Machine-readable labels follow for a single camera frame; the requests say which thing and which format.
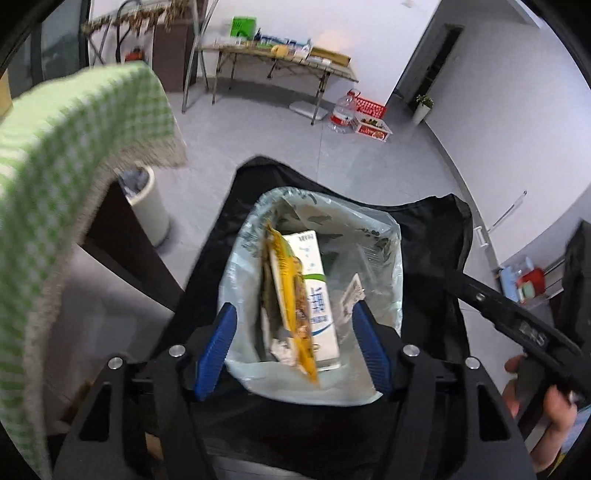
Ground row of hanging dried food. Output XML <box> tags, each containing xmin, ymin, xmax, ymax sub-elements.
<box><xmin>83</xmin><ymin>2</ymin><xmax>185</xmax><ymax>33</ymax></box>

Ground black curved hose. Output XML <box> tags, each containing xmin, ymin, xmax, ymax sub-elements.
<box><xmin>115</xmin><ymin>0</ymin><xmax>144</xmax><ymax>63</ymax></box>

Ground cardboard box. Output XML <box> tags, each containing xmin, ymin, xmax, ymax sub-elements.
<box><xmin>308</xmin><ymin>46</ymin><xmax>352</xmax><ymax>68</ymax></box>

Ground folding table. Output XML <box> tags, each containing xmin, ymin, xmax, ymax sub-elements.
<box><xmin>198</xmin><ymin>42</ymin><xmax>358</xmax><ymax>125</ymax></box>

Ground white blue milk carton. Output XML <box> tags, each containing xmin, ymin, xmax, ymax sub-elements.
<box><xmin>270</xmin><ymin>230</ymin><xmax>342</xmax><ymax>372</ymax></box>

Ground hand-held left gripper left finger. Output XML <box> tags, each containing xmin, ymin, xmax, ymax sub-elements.
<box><xmin>53</xmin><ymin>302</ymin><xmax>238</xmax><ymax>480</ymax></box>

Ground green box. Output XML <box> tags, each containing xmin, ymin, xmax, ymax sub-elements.
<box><xmin>231</xmin><ymin>16</ymin><xmax>257</xmax><ymax>40</ymax></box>

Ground red box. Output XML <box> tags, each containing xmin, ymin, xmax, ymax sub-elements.
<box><xmin>517</xmin><ymin>270</ymin><xmax>549</xmax><ymax>297</ymax></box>

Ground dark door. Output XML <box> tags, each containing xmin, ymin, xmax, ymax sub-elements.
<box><xmin>399</xmin><ymin>23</ymin><xmax>465</xmax><ymax>112</ymax></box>

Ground large water jug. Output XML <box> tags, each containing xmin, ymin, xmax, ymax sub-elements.
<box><xmin>328</xmin><ymin>90</ymin><xmax>359</xmax><ymax>134</ymax></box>

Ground blue box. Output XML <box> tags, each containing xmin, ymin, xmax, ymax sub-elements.
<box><xmin>499</xmin><ymin>265</ymin><xmax>519</xmax><ymax>302</ymax></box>

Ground white stand base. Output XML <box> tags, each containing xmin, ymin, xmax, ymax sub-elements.
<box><xmin>288</xmin><ymin>100</ymin><xmax>331</xmax><ymax>121</ymax></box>

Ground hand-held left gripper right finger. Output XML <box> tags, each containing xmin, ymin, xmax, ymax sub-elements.
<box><xmin>352</xmin><ymin>302</ymin><xmax>539</xmax><ymax>480</ymax></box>

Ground metal drying rack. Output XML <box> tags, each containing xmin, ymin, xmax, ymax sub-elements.
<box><xmin>83</xmin><ymin>0</ymin><xmax>218</xmax><ymax>114</ymax></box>

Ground white waste bin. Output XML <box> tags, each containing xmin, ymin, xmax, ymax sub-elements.
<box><xmin>117</xmin><ymin>165</ymin><xmax>171</xmax><ymax>247</ymax></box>

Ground black fabric bag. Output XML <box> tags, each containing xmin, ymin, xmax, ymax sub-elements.
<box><xmin>152</xmin><ymin>156</ymin><xmax>476</xmax><ymax>480</ymax></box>

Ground green checked tablecloth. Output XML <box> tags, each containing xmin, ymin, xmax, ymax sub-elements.
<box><xmin>0</xmin><ymin>62</ymin><xmax>188</xmax><ymax>480</ymax></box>

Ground small potted plant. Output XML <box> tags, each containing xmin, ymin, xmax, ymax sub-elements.
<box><xmin>411</xmin><ymin>93</ymin><xmax>435</xmax><ymax>127</ymax></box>

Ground translucent trash bag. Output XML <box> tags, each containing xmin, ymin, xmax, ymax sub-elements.
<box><xmin>217</xmin><ymin>186</ymin><xmax>403</xmax><ymax>407</ymax></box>

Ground person's right hand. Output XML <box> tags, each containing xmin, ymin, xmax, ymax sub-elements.
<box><xmin>502</xmin><ymin>355</ymin><xmax>579</xmax><ymax>472</ymax></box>

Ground sliding glass door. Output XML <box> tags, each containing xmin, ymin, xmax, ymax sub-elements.
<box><xmin>0</xmin><ymin>0</ymin><xmax>90</xmax><ymax>100</ymax></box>

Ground yellow snack packet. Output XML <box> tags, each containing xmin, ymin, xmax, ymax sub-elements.
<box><xmin>262</xmin><ymin>222</ymin><xmax>321</xmax><ymax>386</ymax></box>

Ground thin white rod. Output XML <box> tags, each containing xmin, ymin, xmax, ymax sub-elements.
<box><xmin>491</xmin><ymin>191</ymin><xmax>528</xmax><ymax>232</ymax></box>

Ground brown cabinet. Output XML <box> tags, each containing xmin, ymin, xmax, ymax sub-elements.
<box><xmin>152</xmin><ymin>18</ymin><xmax>195</xmax><ymax>93</ymax></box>

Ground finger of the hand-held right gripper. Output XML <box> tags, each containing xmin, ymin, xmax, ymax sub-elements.
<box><xmin>444</xmin><ymin>269</ymin><xmax>515</xmax><ymax>326</ymax></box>

